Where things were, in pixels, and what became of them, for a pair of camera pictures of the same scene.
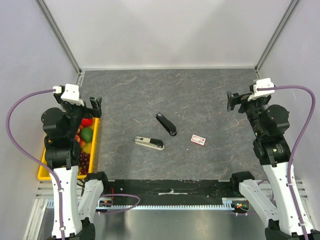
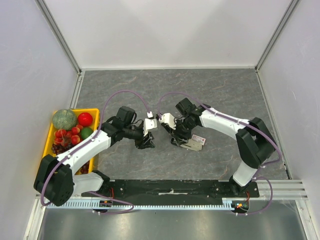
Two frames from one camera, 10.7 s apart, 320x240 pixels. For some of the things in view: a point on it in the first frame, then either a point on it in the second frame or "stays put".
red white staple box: [198, 139] stays put
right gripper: [243, 100] -> [179, 133]
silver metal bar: [154, 143] -> [192, 145]
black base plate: [174, 189] stays put
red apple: [87, 122] stays put
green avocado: [87, 134] stays put
